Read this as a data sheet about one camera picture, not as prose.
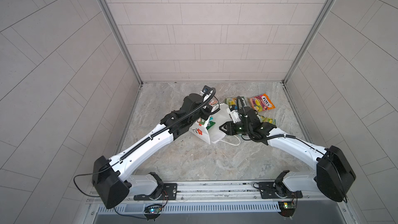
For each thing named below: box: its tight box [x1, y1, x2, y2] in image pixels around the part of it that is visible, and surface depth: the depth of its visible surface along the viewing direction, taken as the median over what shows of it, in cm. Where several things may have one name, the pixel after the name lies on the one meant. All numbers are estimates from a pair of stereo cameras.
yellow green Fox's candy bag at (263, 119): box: [259, 115, 277, 125], surface depth 96 cm
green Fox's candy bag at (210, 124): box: [206, 116, 216, 131], surface depth 91 cm
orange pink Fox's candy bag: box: [247, 93, 276, 112], surface depth 104 cm
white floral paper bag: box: [189, 103, 232, 145], surface depth 80 cm
